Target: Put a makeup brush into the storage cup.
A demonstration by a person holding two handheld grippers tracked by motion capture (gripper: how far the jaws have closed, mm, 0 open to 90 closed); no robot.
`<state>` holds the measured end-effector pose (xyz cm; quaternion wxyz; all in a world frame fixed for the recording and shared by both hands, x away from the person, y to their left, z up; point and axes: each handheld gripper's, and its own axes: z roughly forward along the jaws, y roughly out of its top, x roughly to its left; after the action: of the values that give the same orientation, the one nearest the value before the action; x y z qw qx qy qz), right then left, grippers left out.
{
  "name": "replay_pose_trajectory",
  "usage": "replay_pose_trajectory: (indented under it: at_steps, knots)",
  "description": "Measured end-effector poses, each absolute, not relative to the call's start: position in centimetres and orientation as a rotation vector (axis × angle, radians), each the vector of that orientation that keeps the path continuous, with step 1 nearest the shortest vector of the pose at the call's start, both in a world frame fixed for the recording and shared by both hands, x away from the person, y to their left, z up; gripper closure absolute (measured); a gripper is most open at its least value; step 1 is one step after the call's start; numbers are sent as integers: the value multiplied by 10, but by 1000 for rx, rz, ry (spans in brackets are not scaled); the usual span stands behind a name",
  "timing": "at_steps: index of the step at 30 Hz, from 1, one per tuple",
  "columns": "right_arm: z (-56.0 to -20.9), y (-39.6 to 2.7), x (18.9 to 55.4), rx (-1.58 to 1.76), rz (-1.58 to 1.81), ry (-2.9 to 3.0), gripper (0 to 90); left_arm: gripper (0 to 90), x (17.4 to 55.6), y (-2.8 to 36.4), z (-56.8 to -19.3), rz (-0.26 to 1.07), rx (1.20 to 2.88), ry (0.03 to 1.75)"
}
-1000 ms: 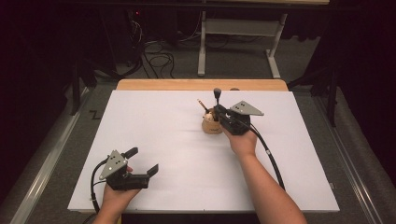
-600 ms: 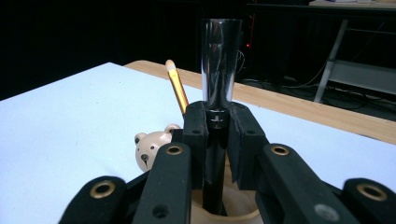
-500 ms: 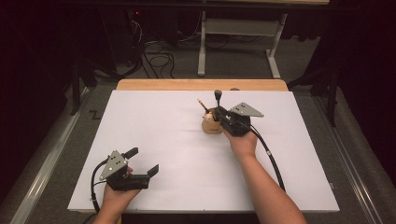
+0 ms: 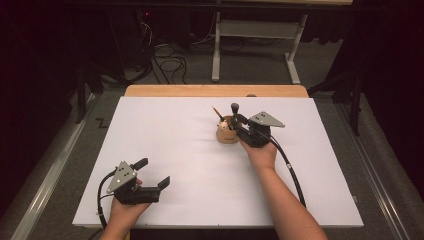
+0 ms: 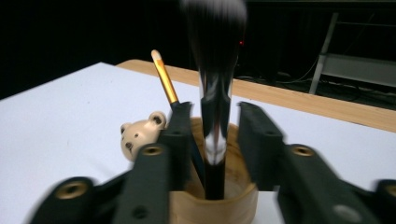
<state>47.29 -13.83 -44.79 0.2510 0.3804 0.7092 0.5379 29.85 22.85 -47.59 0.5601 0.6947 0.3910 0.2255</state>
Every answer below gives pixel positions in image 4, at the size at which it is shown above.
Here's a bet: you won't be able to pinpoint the aluminium floor rail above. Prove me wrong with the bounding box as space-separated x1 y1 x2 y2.
9 93 98 240
334 103 413 240

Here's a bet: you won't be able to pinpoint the black computer tower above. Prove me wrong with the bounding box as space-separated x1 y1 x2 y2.
133 9 156 73

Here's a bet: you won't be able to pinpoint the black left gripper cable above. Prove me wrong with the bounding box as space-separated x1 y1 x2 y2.
96 168 118 230

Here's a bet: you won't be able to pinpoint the person's left hand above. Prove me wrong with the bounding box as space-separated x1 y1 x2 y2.
105 199 153 232

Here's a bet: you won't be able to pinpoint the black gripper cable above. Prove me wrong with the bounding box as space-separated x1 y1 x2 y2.
96 168 118 230
266 133 307 209

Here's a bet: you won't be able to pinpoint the black floor cables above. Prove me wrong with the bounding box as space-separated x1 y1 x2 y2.
151 43 188 85

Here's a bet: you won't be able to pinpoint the tan pen holder with bear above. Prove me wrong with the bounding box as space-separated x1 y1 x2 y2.
215 115 243 145

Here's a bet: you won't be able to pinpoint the person's right hand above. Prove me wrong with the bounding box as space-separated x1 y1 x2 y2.
239 139 279 172

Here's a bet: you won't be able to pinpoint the black metal stand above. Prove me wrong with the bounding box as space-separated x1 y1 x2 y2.
308 66 364 137
74 61 105 125

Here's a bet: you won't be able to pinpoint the white-framed wooden desk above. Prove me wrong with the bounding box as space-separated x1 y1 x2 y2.
212 0 353 84

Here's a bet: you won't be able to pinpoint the white table board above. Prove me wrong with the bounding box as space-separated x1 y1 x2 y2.
72 96 364 229

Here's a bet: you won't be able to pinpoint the thin black calligraphy brush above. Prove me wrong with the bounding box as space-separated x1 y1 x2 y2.
211 106 228 123

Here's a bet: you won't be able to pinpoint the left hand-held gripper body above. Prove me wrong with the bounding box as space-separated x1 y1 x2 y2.
105 160 161 206

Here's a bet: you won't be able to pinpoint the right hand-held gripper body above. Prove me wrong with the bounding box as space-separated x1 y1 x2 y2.
237 110 286 149

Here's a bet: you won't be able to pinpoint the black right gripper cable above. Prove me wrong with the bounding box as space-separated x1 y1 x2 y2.
266 133 307 209

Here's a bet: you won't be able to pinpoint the black makeup brush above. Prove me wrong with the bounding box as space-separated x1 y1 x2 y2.
230 102 242 131

